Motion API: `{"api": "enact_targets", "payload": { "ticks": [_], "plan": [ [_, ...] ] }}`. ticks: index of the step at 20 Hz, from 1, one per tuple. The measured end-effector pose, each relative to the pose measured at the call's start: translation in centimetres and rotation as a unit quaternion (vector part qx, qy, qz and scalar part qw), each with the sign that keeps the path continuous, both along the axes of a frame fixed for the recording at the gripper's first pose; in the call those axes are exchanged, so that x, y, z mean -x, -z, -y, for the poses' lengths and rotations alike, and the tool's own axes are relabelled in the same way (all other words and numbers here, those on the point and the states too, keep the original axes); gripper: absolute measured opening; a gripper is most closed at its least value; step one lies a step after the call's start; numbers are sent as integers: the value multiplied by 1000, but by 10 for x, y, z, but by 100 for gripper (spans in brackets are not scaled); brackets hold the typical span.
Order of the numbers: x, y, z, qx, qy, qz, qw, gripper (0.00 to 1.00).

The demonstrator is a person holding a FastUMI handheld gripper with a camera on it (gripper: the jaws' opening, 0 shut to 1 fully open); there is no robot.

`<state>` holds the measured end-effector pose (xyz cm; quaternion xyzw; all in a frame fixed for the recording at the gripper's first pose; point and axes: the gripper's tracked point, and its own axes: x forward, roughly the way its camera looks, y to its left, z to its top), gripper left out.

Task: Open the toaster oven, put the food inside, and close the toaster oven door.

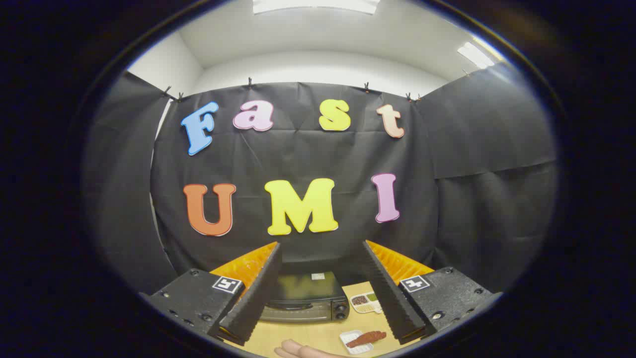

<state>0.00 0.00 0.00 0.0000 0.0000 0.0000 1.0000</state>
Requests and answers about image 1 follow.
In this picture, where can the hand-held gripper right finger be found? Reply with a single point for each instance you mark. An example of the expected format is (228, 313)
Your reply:
(390, 298)

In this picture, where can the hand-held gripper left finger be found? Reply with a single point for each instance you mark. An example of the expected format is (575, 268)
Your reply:
(258, 298)

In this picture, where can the brown meat piece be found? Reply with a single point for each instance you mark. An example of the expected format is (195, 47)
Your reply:
(367, 338)

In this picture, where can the black toaster oven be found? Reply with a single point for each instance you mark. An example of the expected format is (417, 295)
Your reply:
(308, 293)

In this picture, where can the white divided plate of grains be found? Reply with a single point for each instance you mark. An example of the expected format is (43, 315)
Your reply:
(362, 301)

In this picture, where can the white rectangular tray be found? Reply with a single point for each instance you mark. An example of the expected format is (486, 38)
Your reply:
(345, 337)

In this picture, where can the ceiling light panel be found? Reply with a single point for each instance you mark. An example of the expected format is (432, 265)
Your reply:
(313, 5)
(475, 54)

